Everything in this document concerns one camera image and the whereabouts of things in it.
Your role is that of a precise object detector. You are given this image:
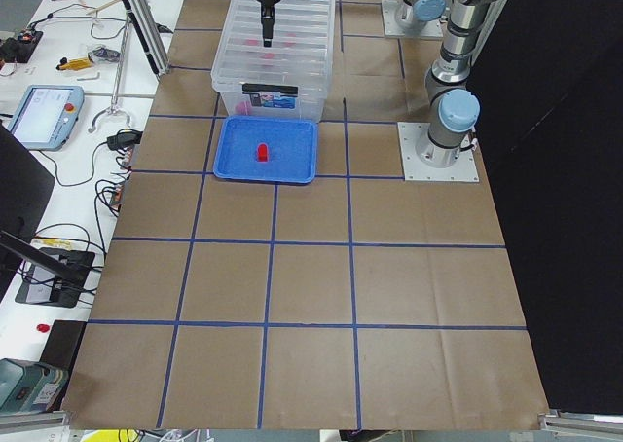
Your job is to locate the clear ribbed box lid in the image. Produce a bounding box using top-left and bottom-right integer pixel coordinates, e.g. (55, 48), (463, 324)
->
(211, 0), (335, 94)

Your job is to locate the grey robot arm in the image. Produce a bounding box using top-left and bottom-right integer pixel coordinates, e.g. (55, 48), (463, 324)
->
(416, 0), (498, 168)
(394, 0), (447, 29)

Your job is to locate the clear plastic storage box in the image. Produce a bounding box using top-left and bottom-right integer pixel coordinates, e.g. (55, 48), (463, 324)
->
(211, 0), (335, 122)

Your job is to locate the blue plastic tray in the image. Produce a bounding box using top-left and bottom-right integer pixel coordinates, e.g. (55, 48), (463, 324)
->
(213, 116), (318, 184)

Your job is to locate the metal claw stand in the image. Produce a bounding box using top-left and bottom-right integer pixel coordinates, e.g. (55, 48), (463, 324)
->
(88, 14), (131, 133)

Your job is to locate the black power adapter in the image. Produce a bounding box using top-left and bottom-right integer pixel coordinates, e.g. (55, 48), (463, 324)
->
(106, 129), (143, 151)

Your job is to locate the yellow black tool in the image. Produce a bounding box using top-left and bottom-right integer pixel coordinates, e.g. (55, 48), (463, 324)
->
(56, 57), (93, 71)

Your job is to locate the teach pendant tablet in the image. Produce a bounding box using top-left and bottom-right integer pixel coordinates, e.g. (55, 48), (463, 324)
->
(8, 85), (85, 151)

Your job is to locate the black electronics board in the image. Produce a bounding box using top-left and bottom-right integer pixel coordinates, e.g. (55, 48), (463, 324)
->
(1, 29), (43, 63)

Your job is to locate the black monitor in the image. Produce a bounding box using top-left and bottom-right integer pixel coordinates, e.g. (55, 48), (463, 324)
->
(0, 124), (93, 287)

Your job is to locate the black docking hub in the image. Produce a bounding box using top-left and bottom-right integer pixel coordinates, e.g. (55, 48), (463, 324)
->
(15, 247), (95, 309)

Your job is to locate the small red cap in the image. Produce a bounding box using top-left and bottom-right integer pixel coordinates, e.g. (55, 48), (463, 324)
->
(36, 323), (51, 333)

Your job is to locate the green grey device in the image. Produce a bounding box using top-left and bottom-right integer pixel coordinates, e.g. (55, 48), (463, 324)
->
(1, 358), (69, 416)

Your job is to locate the black box latch handle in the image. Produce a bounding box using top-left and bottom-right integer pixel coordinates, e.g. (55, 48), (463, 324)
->
(241, 83), (299, 96)

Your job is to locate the aluminium frame post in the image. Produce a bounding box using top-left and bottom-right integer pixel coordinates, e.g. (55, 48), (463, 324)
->
(122, 0), (169, 77)

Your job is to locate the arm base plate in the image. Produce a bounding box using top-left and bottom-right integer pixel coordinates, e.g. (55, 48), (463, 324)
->
(382, 0), (447, 40)
(397, 122), (480, 183)

